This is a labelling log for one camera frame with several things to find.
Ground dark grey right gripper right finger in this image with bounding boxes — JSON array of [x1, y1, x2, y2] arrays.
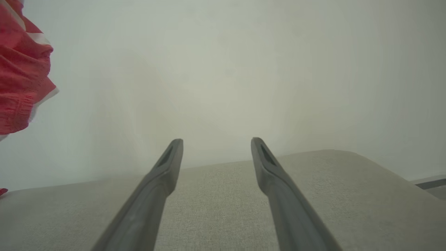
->
[[251, 137, 344, 251]]

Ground red shorts with white stripe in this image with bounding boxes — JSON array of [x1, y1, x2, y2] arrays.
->
[[0, 0, 59, 142]]

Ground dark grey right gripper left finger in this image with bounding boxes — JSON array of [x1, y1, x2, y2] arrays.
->
[[91, 139, 184, 251]]

